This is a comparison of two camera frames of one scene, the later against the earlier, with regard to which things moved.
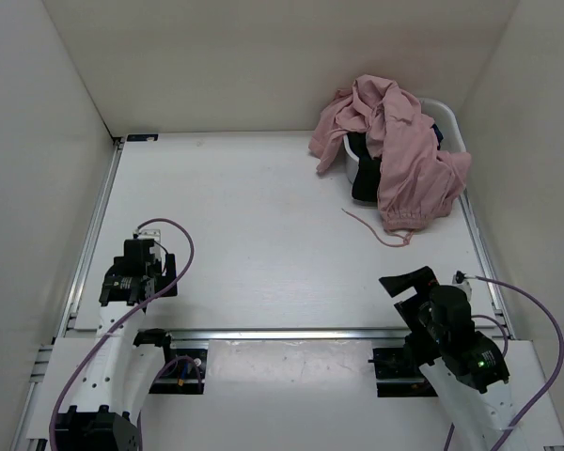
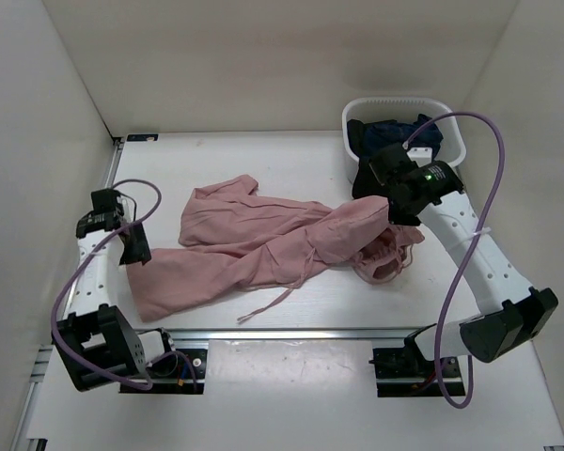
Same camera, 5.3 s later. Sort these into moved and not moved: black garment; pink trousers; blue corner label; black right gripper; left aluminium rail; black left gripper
Moved: black left gripper; black right gripper; pink trousers
Not moved: left aluminium rail; black garment; blue corner label
